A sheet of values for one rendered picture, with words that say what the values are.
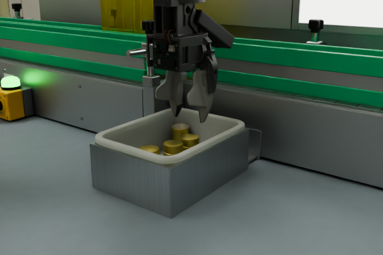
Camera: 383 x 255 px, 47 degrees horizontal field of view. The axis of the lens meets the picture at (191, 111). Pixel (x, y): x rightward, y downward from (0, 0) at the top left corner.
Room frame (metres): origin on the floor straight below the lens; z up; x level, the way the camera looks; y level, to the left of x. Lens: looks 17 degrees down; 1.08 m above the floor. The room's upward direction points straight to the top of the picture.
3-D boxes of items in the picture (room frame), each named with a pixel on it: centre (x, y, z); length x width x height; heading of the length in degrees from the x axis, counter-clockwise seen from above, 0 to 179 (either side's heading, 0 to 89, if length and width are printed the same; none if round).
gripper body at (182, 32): (0.72, 0.02, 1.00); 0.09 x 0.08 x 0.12; 142
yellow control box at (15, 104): (1.06, 0.45, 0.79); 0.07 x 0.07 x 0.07; 53
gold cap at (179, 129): (0.80, 0.02, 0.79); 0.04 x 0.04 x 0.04
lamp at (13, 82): (1.07, 0.44, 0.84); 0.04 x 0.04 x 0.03
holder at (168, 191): (0.73, 0.02, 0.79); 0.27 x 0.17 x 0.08; 143
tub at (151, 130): (0.71, 0.03, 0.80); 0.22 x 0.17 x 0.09; 143
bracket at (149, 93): (0.87, 0.05, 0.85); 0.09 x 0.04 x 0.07; 143
